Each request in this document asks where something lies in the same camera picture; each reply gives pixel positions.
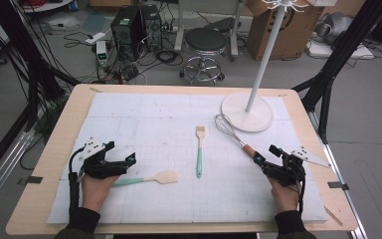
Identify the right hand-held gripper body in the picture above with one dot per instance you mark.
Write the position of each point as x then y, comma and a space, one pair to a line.
288, 172

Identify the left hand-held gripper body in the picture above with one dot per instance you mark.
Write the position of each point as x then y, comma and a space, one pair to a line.
94, 167

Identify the white hook stand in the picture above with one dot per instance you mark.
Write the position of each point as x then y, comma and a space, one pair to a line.
245, 116

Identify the person's right hand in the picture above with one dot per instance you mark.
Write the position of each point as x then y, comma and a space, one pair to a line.
285, 197

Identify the person's left hand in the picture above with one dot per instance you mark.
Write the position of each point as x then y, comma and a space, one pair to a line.
93, 194

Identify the black tape strip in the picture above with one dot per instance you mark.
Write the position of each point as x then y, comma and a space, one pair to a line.
33, 180
338, 186

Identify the short brown tape strip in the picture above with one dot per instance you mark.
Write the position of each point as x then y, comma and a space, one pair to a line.
95, 89

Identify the white grid foam mat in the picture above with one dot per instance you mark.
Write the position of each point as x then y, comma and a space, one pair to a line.
165, 109

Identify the long brown tape strip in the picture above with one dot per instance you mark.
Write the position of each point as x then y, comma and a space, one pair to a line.
333, 215

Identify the white device with display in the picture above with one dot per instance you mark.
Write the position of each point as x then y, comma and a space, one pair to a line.
101, 53

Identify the white power strip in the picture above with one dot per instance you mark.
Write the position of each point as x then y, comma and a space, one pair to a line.
95, 38

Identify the white flat board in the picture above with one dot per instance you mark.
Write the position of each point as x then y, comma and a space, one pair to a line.
325, 51

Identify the large black computer tower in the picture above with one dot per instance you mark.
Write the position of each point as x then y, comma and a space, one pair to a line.
126, 33

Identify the brown cardboard box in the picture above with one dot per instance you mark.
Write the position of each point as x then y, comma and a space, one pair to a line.
291, 36

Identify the white table leg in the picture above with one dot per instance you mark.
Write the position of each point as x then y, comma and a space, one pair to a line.
179, 26
234, 33

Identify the slim black computer tower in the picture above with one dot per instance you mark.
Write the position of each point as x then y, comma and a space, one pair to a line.
152, 26

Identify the black round stool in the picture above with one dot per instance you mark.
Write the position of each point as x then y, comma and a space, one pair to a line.
205, 39

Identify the silver grey appliance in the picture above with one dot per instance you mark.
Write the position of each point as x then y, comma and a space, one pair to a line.
333, 26

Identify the aluminium rail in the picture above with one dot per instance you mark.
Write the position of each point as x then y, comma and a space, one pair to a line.
344, 195
3, 172

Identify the black metal frame stand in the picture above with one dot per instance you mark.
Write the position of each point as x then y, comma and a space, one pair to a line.
341, 49
26, 49

